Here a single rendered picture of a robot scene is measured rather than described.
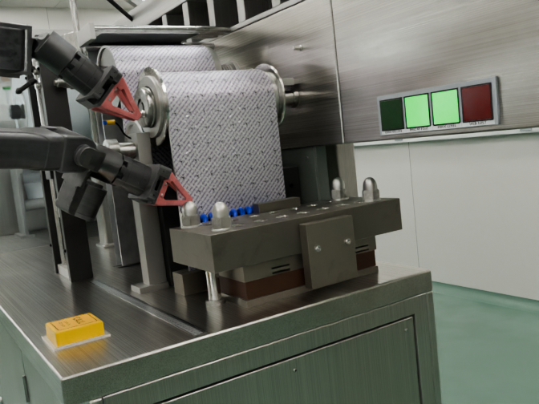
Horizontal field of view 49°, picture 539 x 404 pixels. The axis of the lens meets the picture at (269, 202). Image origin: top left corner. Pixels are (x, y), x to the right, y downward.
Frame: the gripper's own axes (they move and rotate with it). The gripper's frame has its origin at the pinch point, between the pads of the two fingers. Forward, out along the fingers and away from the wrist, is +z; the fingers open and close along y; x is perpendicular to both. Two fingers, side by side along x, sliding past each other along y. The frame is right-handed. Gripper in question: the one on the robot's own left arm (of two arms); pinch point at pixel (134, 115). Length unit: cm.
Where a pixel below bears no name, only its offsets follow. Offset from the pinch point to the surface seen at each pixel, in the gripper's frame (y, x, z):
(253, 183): 5.6, 2.4, 25.5
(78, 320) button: 14.1, -35.5, 6.5
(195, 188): 5.2, -5.6, 15.6
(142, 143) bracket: -2.5, -2.6, 4.8
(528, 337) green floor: -72, 60, 255
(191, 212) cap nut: 13.1, -11.5, 13.8
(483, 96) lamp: 49, 21, 28
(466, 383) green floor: -60, 16, 205
